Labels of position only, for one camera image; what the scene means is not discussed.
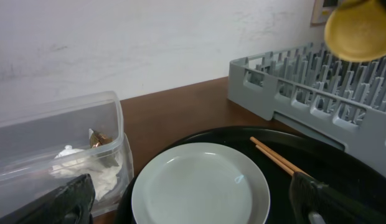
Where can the round black tray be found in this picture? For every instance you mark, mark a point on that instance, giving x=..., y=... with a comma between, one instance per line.
x=329, y=165

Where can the yellow bowl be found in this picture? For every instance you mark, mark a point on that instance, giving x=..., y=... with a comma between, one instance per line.
x=356, y=30

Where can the gold snack wrapper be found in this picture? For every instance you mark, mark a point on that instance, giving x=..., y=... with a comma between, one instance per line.
x=97, y=139

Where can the white napkin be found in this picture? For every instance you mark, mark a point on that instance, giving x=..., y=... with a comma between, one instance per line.
x=103, y=169

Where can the clear plastic bin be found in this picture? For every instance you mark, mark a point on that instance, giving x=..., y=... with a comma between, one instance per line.
x=35, y=138

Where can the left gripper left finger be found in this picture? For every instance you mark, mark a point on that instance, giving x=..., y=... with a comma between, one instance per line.
x=70, y=203

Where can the grey plate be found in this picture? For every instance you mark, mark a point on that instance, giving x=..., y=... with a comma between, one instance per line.
x=200, y=183

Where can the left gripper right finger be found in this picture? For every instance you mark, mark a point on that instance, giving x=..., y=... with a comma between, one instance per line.
x=315, y=202

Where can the grey dishwasher rack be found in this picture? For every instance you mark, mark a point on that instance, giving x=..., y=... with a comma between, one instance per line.
x=307, y=88

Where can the wooden chopstick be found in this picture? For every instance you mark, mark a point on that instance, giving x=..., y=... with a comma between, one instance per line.
x=276, y=161
x=276, y=155

